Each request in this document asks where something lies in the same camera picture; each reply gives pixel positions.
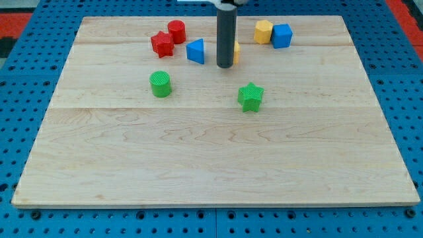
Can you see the blue triangle block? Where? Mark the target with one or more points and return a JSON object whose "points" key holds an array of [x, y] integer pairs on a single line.
{"points": [[195, 51]]}

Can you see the yellow heart block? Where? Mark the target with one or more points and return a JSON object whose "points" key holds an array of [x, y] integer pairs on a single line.
{"points": [[236, 54]]}

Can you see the green star block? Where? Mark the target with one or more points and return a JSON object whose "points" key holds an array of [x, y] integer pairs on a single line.
{"points": [[250, 97]]}

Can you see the green cylinder block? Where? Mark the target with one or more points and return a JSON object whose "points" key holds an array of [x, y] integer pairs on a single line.
{"points": [[160, 82]]}

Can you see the light wooden board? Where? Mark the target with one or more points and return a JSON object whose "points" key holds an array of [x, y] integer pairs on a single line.
{"points": [[319, 138]]}

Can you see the red star block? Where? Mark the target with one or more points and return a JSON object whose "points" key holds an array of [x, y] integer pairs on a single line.
{"points": [[162, 44]]}

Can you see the red cylinder block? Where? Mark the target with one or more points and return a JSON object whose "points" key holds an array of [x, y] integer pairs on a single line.
{"points": [[178, 31]]}

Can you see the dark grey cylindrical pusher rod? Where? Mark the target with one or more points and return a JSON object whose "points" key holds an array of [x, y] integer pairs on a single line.
{"points": [[226, 29]]}

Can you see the yellow hexagon block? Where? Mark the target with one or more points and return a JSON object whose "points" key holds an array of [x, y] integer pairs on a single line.
{"points": [[263, 31]]}

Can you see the blue cube block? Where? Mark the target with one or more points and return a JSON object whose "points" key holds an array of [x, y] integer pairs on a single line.
{"points": [[281, 36]]}

